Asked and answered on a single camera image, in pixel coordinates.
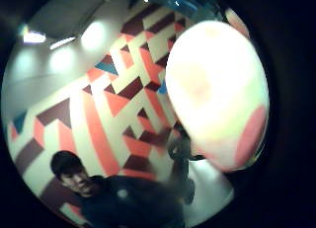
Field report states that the the person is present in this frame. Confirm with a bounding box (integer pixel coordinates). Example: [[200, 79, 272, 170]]
[[49, 150, 191, 228]]

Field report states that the long strip ceiling light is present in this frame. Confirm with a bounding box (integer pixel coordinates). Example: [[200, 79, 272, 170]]
[[49, 36, 77, 51]]

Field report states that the rectangular ceiling light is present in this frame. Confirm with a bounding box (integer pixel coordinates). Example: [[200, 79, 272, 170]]
[[22, 30, 47, 45]]

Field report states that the black camera stand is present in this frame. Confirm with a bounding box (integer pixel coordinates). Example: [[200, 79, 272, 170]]
[[167, 122, 205, 206]]

